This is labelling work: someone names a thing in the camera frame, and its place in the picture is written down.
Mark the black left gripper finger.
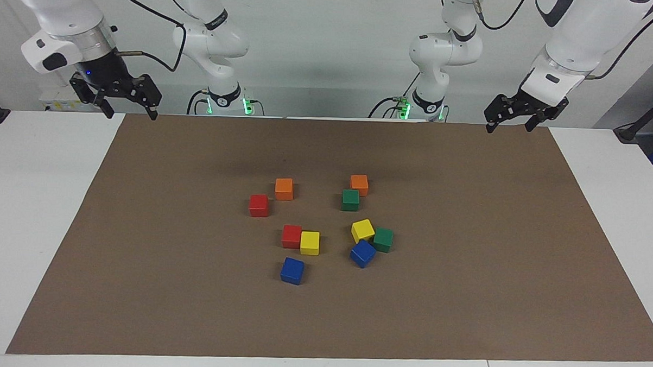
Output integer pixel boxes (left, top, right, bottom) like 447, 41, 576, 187
525, 97, 569, 134
483, 94, 518, 135

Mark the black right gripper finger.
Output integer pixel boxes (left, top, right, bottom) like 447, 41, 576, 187
130, 73, 163, 121
68, 72, 117, 119

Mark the red wooden cube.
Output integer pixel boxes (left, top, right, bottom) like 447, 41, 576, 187
249, 194, 270, 218
281, 224, 303, 249

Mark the white box with yellow labels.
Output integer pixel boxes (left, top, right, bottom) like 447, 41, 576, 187
39, 84, 86, 113

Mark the yellow wooden cube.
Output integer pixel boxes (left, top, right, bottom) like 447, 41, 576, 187
351, 219, 376, 245
300, 231, 321, 256

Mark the brown paper table mat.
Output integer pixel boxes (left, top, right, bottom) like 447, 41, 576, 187
5, 107, 653, 367

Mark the blue wooden cube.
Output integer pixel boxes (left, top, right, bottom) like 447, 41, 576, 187
349, 239, 377, 269
280, 257, 306, 286

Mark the black base power cable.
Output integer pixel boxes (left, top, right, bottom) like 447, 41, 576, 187
368, 71, 421, 121
187, 89, 208, 116

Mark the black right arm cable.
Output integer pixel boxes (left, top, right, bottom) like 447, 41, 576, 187
113, 0, 189, 73

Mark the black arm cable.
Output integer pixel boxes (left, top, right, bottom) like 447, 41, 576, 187
469, 0, 653, 83
113, 0, 189, 73

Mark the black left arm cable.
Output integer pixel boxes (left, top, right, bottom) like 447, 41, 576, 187
469, 0, 653, 83

